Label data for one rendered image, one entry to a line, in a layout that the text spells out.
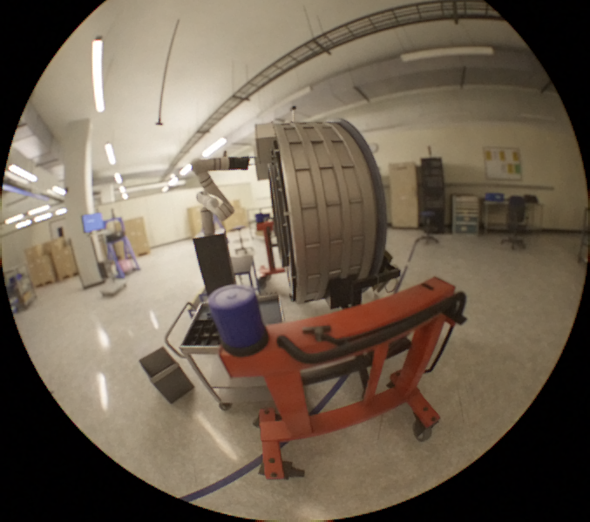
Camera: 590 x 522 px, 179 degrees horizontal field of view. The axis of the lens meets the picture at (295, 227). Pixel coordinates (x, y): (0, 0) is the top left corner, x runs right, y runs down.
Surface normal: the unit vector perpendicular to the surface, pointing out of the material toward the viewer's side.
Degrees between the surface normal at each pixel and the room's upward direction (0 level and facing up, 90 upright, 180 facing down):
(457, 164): 90
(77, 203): 90
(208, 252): 90
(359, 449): 0
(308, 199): 79
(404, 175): 90
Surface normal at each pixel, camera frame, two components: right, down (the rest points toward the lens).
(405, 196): -0.66, 0.21
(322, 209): 0.15, 0.05
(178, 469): -0.11, -0.98
